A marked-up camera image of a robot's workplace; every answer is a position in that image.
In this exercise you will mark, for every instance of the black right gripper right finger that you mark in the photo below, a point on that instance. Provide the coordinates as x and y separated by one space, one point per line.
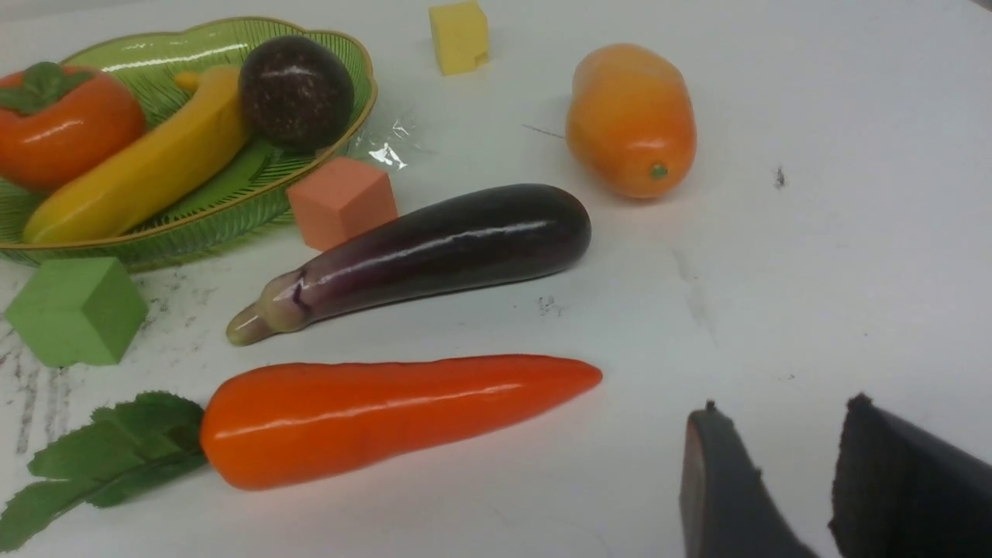
899 491

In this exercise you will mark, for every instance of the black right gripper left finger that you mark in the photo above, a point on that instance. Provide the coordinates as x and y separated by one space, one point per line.
725 508

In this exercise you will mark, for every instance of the orange carrot with leaves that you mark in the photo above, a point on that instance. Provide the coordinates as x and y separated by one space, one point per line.
287 424

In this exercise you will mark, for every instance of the dark purple mangosteen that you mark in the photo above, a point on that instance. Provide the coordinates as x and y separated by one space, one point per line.
296 93

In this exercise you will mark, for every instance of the orange persimmon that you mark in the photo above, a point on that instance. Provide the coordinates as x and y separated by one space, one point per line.
59 122

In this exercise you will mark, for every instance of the purple eggplant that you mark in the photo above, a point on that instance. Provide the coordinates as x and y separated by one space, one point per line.
494 236

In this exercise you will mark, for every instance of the orange yellow mango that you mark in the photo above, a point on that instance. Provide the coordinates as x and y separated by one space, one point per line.
631 123

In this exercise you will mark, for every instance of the green foam cube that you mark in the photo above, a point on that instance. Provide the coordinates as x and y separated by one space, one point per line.
73 311

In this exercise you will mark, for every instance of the orange foam cube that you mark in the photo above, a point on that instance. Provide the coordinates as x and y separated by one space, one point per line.
341 200

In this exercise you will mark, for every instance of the yellow foam cube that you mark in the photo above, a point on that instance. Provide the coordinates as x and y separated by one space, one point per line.
460 37

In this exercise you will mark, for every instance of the yellow banana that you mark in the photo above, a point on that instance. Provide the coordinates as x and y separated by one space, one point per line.
152 173

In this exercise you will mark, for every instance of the green glass plate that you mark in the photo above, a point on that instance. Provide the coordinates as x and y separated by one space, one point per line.
246 196

